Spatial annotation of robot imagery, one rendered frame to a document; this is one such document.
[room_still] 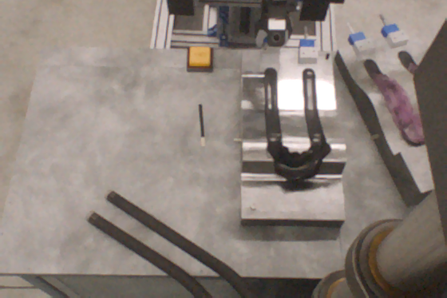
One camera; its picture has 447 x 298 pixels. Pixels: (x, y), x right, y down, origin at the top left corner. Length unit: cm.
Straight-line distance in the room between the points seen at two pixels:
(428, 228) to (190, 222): 97
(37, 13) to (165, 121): 158
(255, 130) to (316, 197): 23
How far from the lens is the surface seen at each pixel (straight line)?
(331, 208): 133
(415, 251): 48
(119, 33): 273
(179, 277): 124
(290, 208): 131
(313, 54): 148
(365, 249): 59
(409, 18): 291
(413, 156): 139
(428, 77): 33
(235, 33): 219
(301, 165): 134
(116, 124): 150
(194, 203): 137
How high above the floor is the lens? 209
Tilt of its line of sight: 62 degrees down
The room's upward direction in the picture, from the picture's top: straight up
